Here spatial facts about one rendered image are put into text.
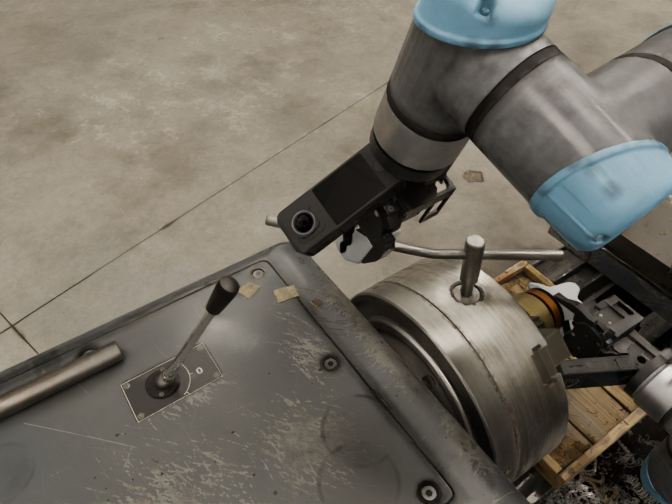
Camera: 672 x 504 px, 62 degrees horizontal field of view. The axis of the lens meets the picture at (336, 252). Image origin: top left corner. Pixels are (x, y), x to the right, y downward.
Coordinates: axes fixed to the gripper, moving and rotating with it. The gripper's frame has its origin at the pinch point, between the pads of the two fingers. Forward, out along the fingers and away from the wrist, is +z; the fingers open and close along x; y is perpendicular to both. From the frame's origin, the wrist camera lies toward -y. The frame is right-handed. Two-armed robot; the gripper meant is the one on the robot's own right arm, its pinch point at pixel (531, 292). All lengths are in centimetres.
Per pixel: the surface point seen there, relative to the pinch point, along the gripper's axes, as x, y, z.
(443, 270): 14.1, -18.7, 2.5
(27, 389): 19, -67, 10
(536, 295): 3.2, -2.6, -2.3
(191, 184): -109, 1, 188
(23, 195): -109, -71, 225
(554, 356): 9.5, -13.3, -13.0
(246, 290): 17.1, -42.6, 10.8
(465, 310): 15.3, -21.6, -4.5
